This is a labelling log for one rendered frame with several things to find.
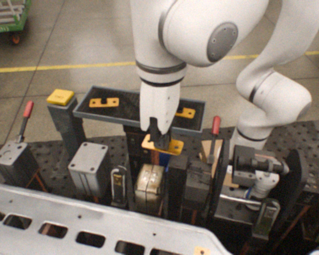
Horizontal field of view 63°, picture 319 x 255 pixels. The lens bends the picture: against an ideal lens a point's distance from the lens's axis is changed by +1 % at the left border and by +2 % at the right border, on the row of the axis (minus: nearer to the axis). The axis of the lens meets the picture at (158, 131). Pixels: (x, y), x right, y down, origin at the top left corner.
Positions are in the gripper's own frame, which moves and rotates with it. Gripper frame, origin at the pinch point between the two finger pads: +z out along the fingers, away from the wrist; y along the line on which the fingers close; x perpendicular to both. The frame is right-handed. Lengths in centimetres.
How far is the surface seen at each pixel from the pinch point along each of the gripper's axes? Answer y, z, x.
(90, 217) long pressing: 10.4, 25.7, -17.0
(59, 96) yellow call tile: -15.8, 9.4, -38.4
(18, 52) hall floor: -202, 122, -260
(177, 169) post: -5.4, 17.0, 2.3
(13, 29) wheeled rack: -217, 99, -269
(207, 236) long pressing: 5.6, 26.4, 13.2
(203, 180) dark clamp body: -4.9, 18.6, 9.3
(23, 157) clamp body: 0.9, 21.3, -44.0
